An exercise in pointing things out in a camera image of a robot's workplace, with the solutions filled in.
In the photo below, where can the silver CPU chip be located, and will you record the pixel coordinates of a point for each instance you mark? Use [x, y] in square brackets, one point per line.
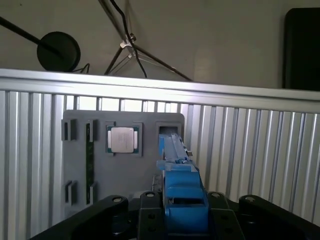
[122, 140]

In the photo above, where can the black round base stand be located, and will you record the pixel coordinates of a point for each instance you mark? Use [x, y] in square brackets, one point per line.
[60, 52]

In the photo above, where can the thin metal tripod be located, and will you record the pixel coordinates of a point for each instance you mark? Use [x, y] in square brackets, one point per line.
[125, 44]

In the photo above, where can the grey plastic parts rack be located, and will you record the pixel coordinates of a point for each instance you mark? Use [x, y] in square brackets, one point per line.
[125, 170]

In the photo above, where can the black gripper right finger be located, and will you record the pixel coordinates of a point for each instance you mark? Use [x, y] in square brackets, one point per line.
[222, 220]

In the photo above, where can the green RAM stick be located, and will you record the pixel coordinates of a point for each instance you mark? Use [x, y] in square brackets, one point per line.
[90, 162]

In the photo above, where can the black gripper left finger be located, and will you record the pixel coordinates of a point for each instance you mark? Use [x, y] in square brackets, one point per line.
[147, 220]

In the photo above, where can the grey disk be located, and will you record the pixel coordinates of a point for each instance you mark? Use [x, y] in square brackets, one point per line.
[185, 180]

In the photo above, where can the large black rounded panel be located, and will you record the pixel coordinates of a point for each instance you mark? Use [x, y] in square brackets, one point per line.
[302, 50]

